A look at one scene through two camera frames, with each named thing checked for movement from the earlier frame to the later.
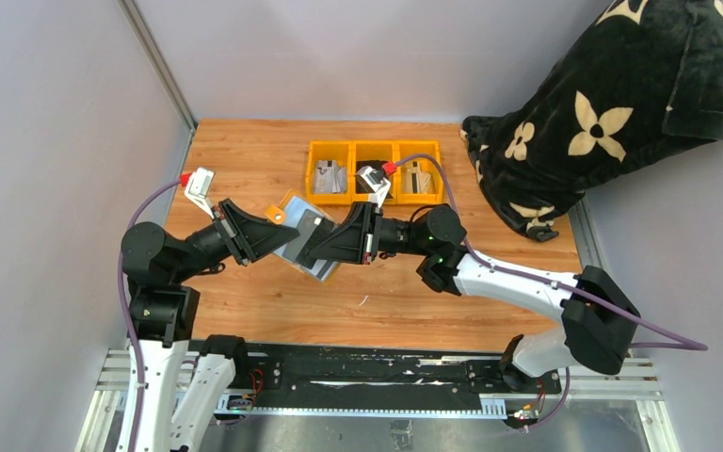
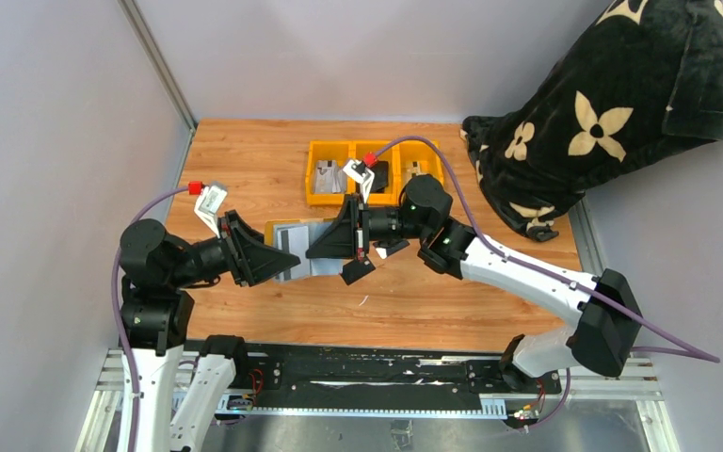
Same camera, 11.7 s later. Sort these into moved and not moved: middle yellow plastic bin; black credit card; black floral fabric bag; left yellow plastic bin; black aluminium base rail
Moved: black credit card
Not moved: left yellow plastic bin; middle yellow plastic bin; black aluminium base rail; black floral fabric bag
